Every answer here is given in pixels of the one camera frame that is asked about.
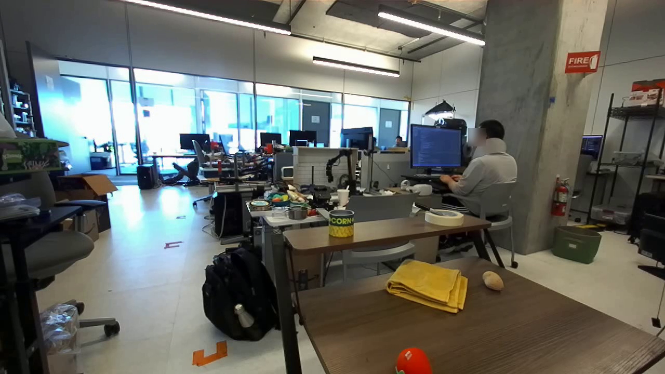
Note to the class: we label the cardboard box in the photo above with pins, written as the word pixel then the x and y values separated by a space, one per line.
pixel 87 187

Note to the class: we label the yellow cloth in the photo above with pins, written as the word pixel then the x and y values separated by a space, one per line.
pixel 429 286

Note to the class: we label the green storage bin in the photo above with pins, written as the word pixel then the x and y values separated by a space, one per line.
pixel 575 244

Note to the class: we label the black backpack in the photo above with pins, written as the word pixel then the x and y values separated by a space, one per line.
pixel 240 296

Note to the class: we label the computer monitor blue screen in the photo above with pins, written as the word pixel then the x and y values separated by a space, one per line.
pixel 437 148

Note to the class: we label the red fire extinguisher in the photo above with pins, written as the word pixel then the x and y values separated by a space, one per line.
pixel 560 199

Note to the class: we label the seated person grey hoodie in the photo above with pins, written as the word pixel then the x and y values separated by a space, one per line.
pixel 490 165

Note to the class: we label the red wall sign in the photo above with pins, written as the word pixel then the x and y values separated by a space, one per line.
pixel 582 60

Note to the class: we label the grey plastic chair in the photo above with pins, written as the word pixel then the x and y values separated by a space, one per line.
pixel 377 231

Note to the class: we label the grey office chair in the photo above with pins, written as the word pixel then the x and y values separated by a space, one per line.
pixel 55 237

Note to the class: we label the red tomato toy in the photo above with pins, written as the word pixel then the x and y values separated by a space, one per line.
pixel 412 361

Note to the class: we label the black metal shelf rack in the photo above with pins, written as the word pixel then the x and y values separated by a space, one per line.
pixel 625 165

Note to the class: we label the beige potato toy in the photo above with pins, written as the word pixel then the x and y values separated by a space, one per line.
pixel 492 281

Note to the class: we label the green yellow canister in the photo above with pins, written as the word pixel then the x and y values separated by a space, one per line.
pixel 342 222

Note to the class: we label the white tape roll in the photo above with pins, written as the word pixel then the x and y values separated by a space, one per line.
pixel 442 216

